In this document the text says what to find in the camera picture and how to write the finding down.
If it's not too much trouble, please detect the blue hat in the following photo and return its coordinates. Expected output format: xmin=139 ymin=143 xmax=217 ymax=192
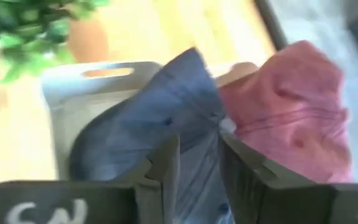
xmin=68 ymin=46 xmax=237 ymax=224

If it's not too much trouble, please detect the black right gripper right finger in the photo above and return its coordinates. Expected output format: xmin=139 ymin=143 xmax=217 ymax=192
xmin=218 ymin=133 xmax=358 ymax=224

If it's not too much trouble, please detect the green leafy plant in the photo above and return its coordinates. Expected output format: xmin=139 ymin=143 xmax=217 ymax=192
xmin=0 ymin=0 xmax=110 ymax=84

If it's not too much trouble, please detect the white plastic bin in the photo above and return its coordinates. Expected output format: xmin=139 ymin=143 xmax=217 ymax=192
xmin=40 ymin=60 xmax=260 ymax=181

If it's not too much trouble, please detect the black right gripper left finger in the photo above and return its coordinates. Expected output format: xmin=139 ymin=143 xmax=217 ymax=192
xmin=0 ymin=133 xmax=180 ymax=224

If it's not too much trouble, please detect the pink hat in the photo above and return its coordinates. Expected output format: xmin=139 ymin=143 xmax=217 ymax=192
xmin=218 ymin=39 xmax=354 ymax=184

